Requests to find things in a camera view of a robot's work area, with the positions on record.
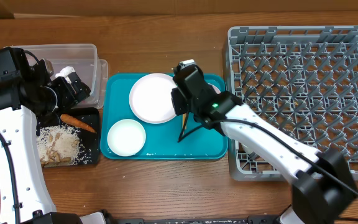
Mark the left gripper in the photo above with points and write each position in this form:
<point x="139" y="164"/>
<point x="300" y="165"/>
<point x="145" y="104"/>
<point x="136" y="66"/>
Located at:
<point x="70" y="98"/>

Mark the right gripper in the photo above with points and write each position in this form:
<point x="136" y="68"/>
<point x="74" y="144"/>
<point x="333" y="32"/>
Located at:
<point x="179" y="107"/>

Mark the white tissue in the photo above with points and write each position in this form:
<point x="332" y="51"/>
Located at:
<point x="65" y="72"/>

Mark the orange carrot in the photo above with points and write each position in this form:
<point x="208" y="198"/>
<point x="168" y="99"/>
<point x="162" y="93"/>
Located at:
<point x="66" y="118"/>

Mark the small white plate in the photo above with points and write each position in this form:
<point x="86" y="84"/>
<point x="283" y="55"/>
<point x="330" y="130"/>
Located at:
<point x="216" y="89"/>

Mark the peanut shells and rice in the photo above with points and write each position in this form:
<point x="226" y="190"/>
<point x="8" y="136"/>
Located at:
<point x="62" y="146"/>

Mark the white bowl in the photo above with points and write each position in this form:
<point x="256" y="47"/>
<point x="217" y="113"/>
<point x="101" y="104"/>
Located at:
<point x="126" y="137"/>

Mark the white cup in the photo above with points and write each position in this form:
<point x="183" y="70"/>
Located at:
<point x="246" y="149"/>

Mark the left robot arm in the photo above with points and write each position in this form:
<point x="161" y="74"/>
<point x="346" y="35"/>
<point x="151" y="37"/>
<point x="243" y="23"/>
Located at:
<point x="22" y="100"/>

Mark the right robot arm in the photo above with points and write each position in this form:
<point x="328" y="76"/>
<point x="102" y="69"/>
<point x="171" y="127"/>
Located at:
<point x="321" y="183"/>

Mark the black waste tray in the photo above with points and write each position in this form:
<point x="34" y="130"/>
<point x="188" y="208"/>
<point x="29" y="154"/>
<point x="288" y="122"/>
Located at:
<point x="89" y="116"/>

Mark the grey dishwasher rack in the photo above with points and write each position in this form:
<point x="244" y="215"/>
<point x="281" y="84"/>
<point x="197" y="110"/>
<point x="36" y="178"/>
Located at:
<point x="301" y="79"/>

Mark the left wooden chopstick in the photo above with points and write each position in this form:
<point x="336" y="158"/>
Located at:
<point x="184" y="121"/>

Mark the clear plastic bin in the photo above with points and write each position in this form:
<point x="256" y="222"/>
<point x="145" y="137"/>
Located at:
<point x="84" y="58"/>

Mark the large white plate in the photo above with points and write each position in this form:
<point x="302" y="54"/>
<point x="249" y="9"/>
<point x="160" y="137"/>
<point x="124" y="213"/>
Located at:
<point x="150" y="98"/>

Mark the teal serving tray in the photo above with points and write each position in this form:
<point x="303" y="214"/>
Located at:
<point x="161" y="139"/>

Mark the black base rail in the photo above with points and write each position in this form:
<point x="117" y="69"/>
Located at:
<point x="104" y="217"/>

